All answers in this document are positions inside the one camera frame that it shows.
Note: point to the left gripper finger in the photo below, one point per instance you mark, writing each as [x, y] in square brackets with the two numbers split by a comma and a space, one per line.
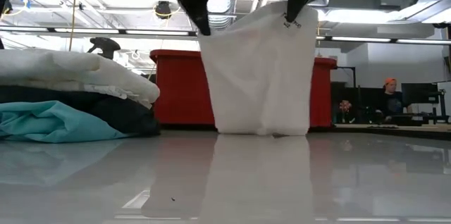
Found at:
[199, 9]

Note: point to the small white cloth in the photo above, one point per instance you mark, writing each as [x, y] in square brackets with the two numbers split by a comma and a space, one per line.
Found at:
[260, 76]

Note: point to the black garment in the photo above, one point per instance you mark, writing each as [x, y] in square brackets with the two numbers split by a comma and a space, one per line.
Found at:
[123, 115]

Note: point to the white lace garment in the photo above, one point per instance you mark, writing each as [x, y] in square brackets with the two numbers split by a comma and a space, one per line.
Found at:
[70, 69]

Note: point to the red plastic laundry basket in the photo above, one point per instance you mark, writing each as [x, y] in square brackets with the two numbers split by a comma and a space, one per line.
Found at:
[179, 86]

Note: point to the white paper size tag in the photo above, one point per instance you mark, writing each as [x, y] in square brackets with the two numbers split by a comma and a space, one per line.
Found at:
[293, 24]

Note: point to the spray bottle with grey trigger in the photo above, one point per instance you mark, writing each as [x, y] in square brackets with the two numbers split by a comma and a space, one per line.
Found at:
[105, 46]

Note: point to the large dark monitor screen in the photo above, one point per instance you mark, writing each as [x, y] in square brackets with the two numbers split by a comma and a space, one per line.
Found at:
[359, 100]

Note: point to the small potted plant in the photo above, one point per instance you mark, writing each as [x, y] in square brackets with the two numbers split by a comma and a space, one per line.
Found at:
[345, 107]

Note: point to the person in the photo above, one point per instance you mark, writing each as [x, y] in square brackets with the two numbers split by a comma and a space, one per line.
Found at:
[393, 100]

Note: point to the small black monitor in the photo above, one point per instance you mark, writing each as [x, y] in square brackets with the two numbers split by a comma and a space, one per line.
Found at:
[419, 93]

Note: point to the ribbed silver ceiling duct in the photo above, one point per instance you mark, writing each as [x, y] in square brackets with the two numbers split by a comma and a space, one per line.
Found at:
[222, 9]

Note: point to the black ceiling dome camera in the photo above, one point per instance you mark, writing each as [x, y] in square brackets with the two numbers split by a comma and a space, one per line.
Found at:
[163, 10]

